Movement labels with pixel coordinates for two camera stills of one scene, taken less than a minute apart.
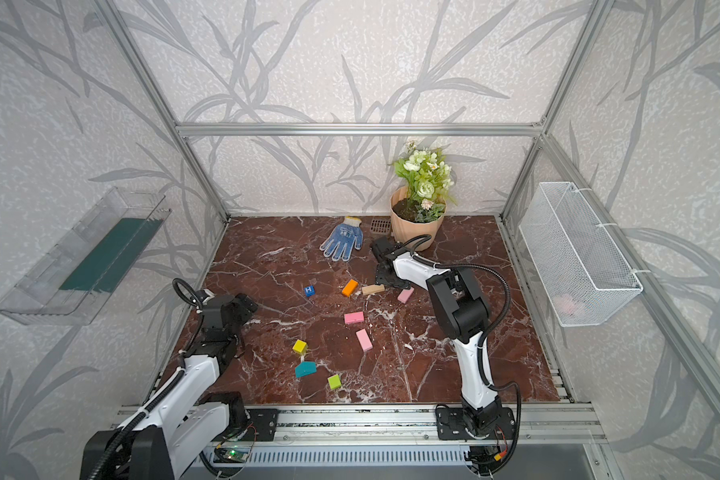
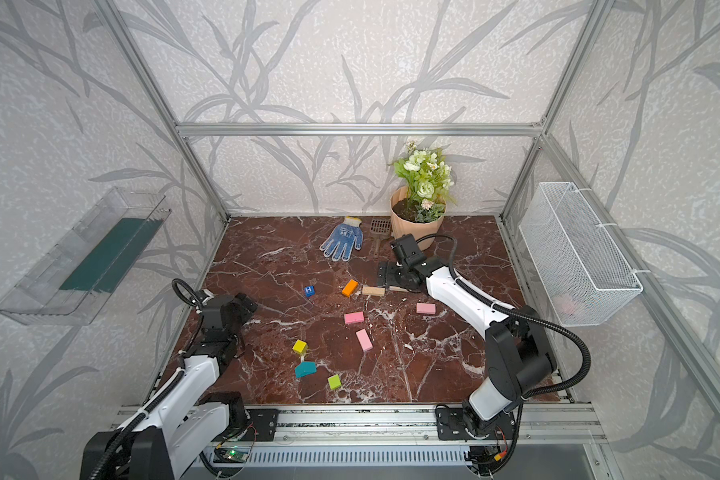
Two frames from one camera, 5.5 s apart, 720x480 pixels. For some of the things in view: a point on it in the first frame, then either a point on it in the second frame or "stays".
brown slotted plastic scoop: x=380 y=226 stays
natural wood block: x=372 y=288 stays
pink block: x=405 y=294 to x=425 y=308
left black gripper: x=243 y=303 stays
